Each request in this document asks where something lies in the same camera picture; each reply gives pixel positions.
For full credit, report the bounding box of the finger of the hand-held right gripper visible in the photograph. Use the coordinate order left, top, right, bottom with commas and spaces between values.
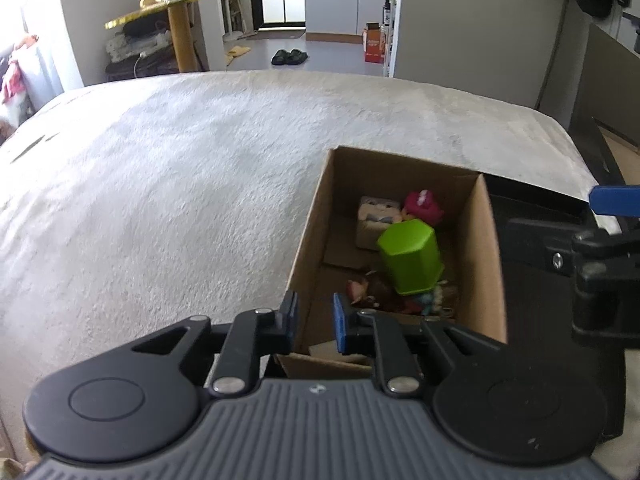
588, 184, 640, 234
500, 217, 640, 347

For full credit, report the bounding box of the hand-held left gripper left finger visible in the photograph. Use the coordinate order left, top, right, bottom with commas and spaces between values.
130, 290, 301, 397

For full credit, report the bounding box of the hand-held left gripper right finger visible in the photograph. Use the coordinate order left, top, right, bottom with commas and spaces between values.
332, 293, 504, 400

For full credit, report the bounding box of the brown-haired doll figurine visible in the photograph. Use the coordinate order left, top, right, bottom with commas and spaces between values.
346, 269, 402, 312

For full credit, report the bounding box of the small colourful toy figure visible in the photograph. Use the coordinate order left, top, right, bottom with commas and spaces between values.
400, 282, 459, 319

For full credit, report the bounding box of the green hexagonal container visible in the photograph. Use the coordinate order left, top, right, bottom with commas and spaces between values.
376, 218, 447, 296

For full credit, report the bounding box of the grey figure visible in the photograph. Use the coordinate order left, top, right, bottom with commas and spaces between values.
355, 195, 404, 251

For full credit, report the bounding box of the pink toy figure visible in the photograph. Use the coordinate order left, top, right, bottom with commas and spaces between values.
402, 188, 445, 226

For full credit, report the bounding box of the brown cardboard box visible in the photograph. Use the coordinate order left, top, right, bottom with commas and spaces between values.
273, 145, 509, 382

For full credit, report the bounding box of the dark grey panel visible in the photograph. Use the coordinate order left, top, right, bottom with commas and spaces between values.
569, 22, 640, 187

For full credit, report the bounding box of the grey plush blanket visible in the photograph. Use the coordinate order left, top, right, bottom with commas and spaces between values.
0, 70, 594, 463

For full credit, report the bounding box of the orange cardboard box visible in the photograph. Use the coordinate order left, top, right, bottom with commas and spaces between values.
363, 22, 386, 65

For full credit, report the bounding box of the dark doormat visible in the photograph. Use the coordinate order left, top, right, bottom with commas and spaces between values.
245, 29, 306, 40

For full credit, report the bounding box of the dark folded cloth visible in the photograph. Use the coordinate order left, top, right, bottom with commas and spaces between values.
104, 48, 181, 80

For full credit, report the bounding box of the white fan stand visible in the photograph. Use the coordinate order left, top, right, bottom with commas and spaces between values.
222, 0, 246, 44

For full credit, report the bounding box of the round gold-edged table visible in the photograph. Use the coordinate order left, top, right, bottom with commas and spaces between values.
103, 0, 251, 74

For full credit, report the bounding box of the white kitchen cabinet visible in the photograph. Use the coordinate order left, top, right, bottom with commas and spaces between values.
303, 0, 400, 44

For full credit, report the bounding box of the red and white cloth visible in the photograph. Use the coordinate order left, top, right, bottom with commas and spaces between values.
0, 34, 39, 106

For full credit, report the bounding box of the grey cable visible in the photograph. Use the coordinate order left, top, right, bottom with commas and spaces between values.
534, 0, 571, 111

